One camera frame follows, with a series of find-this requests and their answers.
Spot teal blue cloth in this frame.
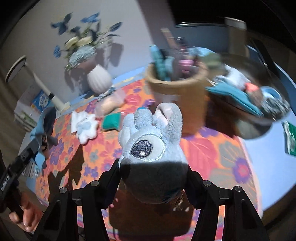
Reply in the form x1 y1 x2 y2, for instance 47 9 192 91
30 107 58 171

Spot grey plush bunny toy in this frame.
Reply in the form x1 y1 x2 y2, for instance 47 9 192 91
118 102 189 204

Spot white fluffy plush flower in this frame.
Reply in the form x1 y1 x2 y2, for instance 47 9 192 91
75 111 99 145

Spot pink translucent pouch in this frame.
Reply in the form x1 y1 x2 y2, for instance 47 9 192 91
94 89 126 118

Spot person's left hand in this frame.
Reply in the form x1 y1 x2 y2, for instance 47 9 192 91
9 199 44 232

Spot floral orange tablecloth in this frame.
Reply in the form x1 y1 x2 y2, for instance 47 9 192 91
34 78 263 241

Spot stack of books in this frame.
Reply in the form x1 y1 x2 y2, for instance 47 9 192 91
14 85 41 132

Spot green pouch with keyring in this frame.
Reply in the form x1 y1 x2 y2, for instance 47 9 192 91
101 113 121 131

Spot blue cover book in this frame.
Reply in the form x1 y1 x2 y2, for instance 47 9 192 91
31 90 51 113

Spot white folded towel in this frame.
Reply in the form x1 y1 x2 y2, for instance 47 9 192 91
71 111 89 133

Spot cork pen holder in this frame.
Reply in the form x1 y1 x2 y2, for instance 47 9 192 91
145 62 209 136

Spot light blue cloth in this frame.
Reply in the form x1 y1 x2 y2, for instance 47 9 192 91
205 82 263 117

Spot green booklet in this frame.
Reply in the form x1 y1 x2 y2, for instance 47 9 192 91
282 120 296 157

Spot dark round bowl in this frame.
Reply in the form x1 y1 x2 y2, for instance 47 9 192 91
202 53 291 140

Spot white desk lamp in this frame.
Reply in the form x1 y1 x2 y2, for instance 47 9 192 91
5 55 71 111

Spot white ribbed vase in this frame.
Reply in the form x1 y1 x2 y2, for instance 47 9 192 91
87 65 112 94

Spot pens in holder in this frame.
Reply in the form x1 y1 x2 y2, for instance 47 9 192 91
149 27 202 82

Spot artificial flower bouquet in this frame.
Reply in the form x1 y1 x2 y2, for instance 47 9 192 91
50 12 123 71

